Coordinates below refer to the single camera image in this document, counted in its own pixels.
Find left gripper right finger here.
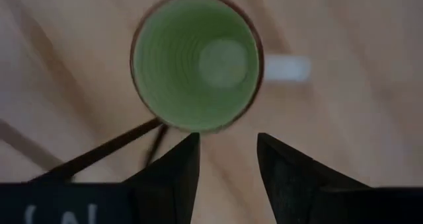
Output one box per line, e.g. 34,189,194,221
256,132,370,224

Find green mug white handle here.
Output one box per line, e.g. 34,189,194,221
130,0,312,134

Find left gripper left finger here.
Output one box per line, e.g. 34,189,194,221
124,132,201,224

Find wooden shelf black metal legs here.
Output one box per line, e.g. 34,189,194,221
29,117,170,184

